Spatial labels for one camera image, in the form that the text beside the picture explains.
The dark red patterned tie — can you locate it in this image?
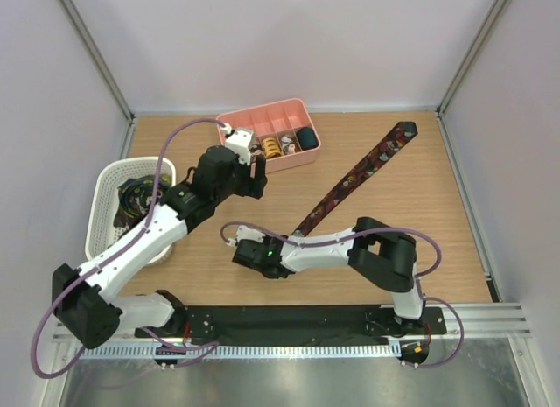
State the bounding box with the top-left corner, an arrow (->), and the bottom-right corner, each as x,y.
292,121 -> 418,237

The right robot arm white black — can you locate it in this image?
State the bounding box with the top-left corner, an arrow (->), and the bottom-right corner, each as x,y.
226,217 -> 426,333

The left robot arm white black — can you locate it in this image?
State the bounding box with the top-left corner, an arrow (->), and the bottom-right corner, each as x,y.
52,145 -> 267,349

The rolled yellow tie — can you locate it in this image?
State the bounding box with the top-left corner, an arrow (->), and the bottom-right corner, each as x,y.
261,137 -> 284,159

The rolled white floral tie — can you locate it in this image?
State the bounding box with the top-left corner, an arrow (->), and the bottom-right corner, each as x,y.
279,134 -> 301,155

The pink divided organizer tray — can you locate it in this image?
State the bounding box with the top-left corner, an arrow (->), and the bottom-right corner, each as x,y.
218,98 -> 321,173

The rolled dark teal tie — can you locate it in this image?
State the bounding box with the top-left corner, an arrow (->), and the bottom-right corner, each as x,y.
296,126 -> 319,151

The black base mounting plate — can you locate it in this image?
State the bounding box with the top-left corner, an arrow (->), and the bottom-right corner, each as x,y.
151,305 -> 447,347

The white perforated plastic basket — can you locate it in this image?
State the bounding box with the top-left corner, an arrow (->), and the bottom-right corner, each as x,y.
85,157 -> 158,260

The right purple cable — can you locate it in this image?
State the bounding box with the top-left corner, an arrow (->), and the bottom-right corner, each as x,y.
220,221 -> 464,371

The purple cable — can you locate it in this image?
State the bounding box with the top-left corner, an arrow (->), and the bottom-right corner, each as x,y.
32,117 -> 235,380
220,221 -> 464,371

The perforated metal cable rail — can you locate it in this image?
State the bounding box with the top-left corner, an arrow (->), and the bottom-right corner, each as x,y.
81,342 -> 401,361

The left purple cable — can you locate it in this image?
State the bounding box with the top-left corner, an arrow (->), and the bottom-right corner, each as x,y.
32,117 -> 235,380

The left aluminium frame post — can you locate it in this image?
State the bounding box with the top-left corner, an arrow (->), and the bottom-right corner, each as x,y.
57,0 -> 134,123

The aluminium frame post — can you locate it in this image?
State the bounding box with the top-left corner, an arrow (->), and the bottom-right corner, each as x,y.
57,0 -> 134,123
436,0 -> 512,118

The right aluminium frame post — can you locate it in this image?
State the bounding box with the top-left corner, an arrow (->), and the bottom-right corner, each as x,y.
436,0 -> 512,118

